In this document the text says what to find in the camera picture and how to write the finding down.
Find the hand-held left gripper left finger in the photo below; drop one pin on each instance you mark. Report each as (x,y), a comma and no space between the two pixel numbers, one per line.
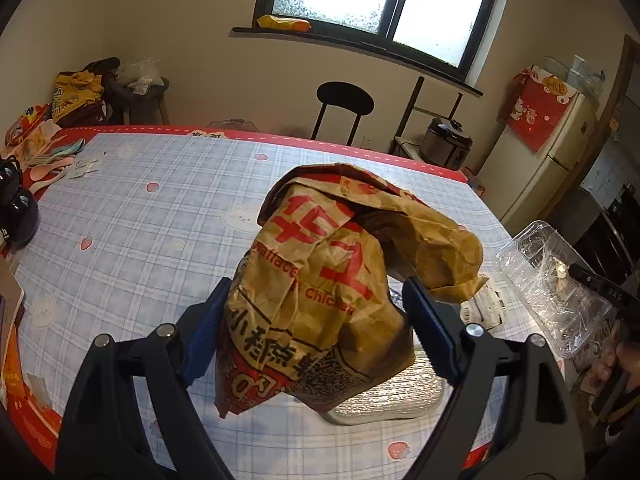
(202,345)

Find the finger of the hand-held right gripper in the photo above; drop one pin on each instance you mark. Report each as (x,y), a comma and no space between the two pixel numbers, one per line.
(600,282)

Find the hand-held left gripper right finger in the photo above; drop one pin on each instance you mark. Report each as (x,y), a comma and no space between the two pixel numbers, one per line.
(432,332)

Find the clear plastic container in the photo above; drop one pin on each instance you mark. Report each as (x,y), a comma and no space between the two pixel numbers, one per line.
(550,280)

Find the brown printed paper bag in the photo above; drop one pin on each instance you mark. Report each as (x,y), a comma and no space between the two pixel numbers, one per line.
(325,285)

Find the person's right hand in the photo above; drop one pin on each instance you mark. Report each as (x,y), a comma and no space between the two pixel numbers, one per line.
(632,360)

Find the black kitchen stove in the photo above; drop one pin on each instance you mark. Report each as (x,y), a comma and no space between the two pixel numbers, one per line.
(607,230)

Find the white labelled packaging film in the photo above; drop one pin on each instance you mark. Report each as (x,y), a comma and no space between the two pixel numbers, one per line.
(482,310)

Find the silver insulated pouch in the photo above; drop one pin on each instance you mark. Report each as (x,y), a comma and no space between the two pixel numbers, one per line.
(395,400)

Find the cream refrigerator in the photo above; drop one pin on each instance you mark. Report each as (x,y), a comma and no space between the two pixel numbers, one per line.
(545,170)

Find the red printed cloth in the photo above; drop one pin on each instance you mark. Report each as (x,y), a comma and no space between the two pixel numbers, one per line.
(540,107)

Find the white side table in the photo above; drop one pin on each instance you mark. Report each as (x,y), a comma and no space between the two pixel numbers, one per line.
(407,147)

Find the dark electric pressure cooker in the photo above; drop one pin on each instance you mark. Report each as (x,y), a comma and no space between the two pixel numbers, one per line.
(447,142)

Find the clear containers on refrigerator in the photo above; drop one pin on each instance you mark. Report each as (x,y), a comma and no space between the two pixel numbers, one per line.
(575,72)

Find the white sachets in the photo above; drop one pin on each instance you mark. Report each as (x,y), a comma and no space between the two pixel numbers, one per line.
(85,166)

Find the black folding rack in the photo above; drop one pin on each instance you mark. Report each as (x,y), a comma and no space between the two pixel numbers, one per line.
(415,105)

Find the black kettle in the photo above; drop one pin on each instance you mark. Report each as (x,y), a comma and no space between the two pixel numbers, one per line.
(17,210)

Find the bundle of pastel spoons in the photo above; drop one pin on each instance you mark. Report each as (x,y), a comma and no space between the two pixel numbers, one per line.
(52,160)

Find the black round chair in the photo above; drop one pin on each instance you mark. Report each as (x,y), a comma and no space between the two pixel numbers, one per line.
(345,97)

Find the dark stool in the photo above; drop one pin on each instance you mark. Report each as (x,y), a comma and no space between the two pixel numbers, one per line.
(140,100)

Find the crumpled clear plastic bag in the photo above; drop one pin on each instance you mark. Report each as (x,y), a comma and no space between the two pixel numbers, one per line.
(135,72)

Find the yellow and black bag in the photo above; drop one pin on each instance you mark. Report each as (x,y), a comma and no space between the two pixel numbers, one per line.
(77,92)

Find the orange snack packet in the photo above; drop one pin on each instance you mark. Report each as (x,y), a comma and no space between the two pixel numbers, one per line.
(25,122)

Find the black window sill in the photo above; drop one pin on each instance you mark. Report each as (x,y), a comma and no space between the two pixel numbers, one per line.
(350,45)

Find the black framed window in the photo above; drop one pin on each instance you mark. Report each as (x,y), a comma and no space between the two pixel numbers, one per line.
(385,5)

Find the yellow snack packet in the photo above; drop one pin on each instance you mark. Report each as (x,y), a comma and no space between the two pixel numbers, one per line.
(282,23)

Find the wooden door frame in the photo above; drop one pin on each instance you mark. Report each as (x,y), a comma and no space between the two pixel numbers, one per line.
(605,125)

